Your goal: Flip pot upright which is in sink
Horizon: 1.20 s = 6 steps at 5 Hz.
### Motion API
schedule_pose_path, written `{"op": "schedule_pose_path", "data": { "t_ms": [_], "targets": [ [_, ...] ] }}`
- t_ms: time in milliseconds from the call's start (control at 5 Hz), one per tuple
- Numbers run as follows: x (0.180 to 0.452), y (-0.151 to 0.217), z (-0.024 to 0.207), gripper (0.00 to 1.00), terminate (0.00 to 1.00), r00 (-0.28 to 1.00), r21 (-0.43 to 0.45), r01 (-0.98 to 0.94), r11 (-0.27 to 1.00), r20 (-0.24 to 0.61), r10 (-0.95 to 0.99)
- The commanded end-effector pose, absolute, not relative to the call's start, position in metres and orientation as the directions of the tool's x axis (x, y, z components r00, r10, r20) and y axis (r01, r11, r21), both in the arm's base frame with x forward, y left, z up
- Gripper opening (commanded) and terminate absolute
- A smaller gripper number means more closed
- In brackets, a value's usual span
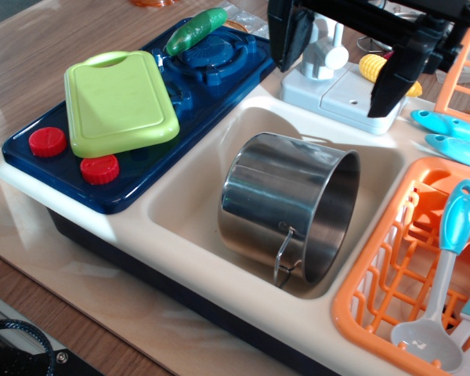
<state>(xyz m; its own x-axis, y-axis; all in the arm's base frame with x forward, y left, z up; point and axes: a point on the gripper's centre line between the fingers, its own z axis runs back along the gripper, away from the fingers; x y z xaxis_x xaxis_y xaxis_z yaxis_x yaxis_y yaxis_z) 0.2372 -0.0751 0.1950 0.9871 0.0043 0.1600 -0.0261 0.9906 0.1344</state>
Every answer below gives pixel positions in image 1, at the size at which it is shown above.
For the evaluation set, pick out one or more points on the red stove knob left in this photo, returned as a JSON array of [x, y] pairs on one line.
[[47, 142]]

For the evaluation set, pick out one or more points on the stainless steel pot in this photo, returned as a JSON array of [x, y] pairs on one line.
[[288, 203]]

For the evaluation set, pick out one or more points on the beige toy sink unit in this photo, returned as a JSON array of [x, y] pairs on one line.
[[169, 236]]

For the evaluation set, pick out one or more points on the blue utensil handle lower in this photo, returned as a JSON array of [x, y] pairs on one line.
[[456, 149]]

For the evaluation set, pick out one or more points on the red stove knob right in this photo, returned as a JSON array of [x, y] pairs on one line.
[[100, 170]]

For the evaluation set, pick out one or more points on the red stove knob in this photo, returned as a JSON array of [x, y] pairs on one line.
[[100, 170], [47, 142]]

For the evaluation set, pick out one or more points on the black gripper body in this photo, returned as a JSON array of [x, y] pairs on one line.
[[446, 21]]

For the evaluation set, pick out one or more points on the blue handled grey ladle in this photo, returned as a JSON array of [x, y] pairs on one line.
[[425, 337]]

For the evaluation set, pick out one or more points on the blue utensil handle upper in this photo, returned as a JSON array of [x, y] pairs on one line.
[[442, 124]]

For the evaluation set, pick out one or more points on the blue utensil handle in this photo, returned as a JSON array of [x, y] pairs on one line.
[[456, 149], [442, 124]]

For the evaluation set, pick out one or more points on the green toy cucumber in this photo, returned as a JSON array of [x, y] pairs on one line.
[[194, 30]]

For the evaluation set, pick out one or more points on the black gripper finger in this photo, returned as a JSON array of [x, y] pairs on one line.
[[290, 26], [397, 76]]

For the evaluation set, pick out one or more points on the green plastic cutting board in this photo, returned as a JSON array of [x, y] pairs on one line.
[[116, 102]]

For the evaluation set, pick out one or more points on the orange basket top right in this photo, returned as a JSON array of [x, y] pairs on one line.
[[454, 97]]

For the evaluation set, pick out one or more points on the orange dish rack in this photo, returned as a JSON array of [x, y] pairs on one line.
[[391, 279]]

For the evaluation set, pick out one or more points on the white toy faucet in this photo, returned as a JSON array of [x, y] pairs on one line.
[[326, 83]]

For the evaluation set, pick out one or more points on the yellow toy corn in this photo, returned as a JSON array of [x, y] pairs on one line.
[[370, 67]]

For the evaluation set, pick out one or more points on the blue toy stove top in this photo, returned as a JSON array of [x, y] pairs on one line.
[[204, 84]]

